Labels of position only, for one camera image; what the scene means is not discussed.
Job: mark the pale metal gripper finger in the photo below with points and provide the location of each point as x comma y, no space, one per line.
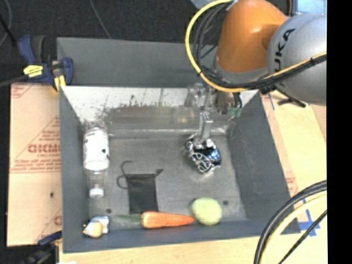
197,95
205,129

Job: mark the grey metal bin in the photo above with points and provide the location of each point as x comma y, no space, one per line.
176,186

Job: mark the green toy apple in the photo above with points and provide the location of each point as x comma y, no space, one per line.
206,211

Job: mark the orange toy carrot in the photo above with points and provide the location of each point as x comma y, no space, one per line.
165,219

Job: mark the clear plastic bottle, white label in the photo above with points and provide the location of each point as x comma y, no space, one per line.
96,151

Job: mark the white and yellow toy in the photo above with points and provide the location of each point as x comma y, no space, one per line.
94,228

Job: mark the brown cardboard board, red print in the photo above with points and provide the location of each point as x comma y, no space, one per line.
33,202

